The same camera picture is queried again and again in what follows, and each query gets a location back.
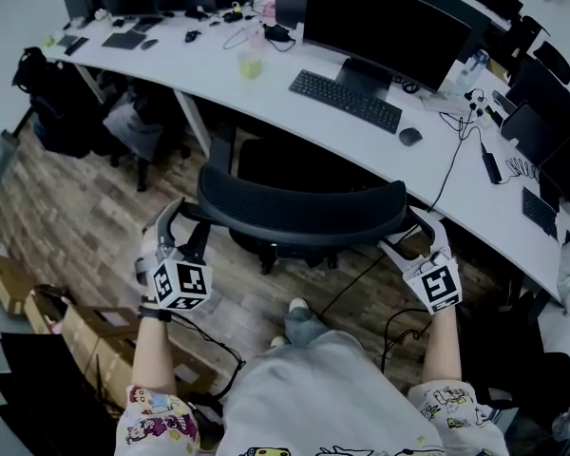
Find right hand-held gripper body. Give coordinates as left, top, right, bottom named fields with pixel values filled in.
left=402, top=248, right=464, bottom=316

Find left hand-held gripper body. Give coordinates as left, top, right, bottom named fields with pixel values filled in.
left=133, top=242, right=214, bottom=312

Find black mesh office chair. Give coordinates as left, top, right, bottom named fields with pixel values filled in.
left=173, top=130, right=436, bottom=276

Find person's left forearm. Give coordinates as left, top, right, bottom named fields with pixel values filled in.
left=130, top=318, right=180, bottom=393

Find person's right forearm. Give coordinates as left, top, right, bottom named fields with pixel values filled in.
left=420, top=309, right=463, bottom=387

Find long white office desk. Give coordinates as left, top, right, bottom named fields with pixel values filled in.
left=42, top=0, right=570, bottom=309

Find black power adapter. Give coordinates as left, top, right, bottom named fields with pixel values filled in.
left=479, top=141, right=504, bottom=185

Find large cardboard box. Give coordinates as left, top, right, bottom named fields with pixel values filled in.
left=23, top=288, right=219, bottom=401

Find grey folded garment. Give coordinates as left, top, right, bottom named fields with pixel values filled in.
left=103, top=102, right=165, bottom=161

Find small black keyboard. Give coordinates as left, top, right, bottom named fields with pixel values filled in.
left=522, top=186, right=560, bottom=239

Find person's right leg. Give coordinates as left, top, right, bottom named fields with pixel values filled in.
left=283, top=307, right=329, bottom=349

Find white papers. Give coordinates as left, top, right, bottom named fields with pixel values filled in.
left=420, top=90, right=471, bottom=113

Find black waist-worn box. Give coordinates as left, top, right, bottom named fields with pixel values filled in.
left=189, top=391, right=224, bottom=427

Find small black monitor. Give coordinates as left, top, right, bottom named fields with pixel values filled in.
left=500, top=101, right=560, bottom=163

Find small open cardboard box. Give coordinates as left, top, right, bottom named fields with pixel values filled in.
left=0, top=252, right=37, bottom=314

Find black full-size keyboard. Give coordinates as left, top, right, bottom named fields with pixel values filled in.
left=288, top=68, right=404, bottom=135

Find person's grey cartoon print shirt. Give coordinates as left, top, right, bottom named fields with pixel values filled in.
left=113, top=328, right=509, bottom=456

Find clear water bottle blue cap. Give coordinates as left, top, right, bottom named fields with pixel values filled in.
left=457, top=48, right=490, bottom=92

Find black flat panel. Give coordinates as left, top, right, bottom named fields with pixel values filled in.
left=0, top=332, right=120, bottom=456

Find clear bottle with yellow drink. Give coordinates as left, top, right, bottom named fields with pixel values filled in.
left=237, top=24, right=266, bottom=81

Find clear plastic bag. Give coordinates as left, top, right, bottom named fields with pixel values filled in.
left=550, top=410, right=570, bottom=446

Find black flat tablet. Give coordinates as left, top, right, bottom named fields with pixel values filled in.
left=56, top=34, right=90, bottom=56

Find large black monitor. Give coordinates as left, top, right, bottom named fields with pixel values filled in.
left=302, top=0, right=474, bottom=102

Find black charger pouch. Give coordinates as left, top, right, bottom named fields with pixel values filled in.
left=263, top=22, right=296, bottom=52

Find grey-backed monitor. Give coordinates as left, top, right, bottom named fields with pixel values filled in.
left=274, top=0, right=310, bottom=30

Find black wrist strap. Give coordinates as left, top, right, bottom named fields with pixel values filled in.
left=139, top=304, right=173, bottom=323

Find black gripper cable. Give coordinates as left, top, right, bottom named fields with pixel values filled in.
left=379, top=306, right=433, bottom=374
left=168, top=311, right=247, bottom=398

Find long black power cable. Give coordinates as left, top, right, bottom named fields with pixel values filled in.
left=320, top=123, right=485, bottom=317

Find black earphone cable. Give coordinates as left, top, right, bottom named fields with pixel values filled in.
left=391, top=74, right=419, bottom=94

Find white looped cable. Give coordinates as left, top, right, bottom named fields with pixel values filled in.
left=222, top=26, right=248, bottom=50

